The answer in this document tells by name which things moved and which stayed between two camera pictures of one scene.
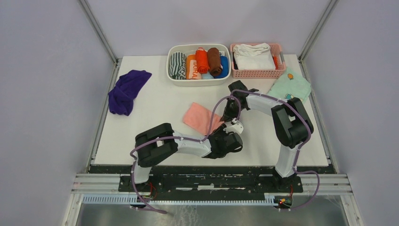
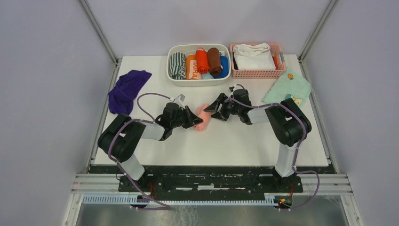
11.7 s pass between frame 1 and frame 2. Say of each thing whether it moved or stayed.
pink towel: moved
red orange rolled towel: stayed
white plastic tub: stayed
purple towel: stayed
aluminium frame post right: stayed
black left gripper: moved
